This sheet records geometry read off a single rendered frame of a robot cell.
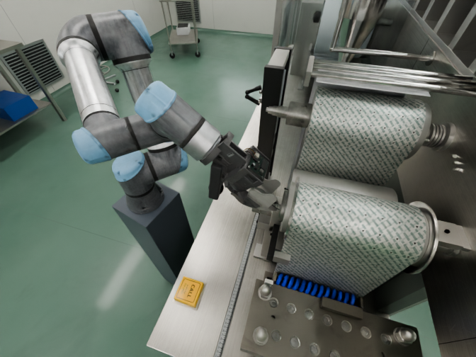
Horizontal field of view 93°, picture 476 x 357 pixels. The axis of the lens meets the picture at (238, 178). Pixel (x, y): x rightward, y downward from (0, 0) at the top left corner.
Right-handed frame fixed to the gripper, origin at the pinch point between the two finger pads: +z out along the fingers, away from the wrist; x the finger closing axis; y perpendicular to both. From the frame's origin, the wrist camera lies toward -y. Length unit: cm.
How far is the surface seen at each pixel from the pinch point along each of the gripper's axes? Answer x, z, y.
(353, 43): 67, 2, 23
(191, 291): -16.8, 5.6, -35.3
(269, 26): 549, -9, -142
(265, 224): 0.2, 5.7, -7.7
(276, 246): -5.9, 7.9, -4.0
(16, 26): 199, -245, -252
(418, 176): 21.5, 29.1, 22.7
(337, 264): -7.2, 17.6, 6.1
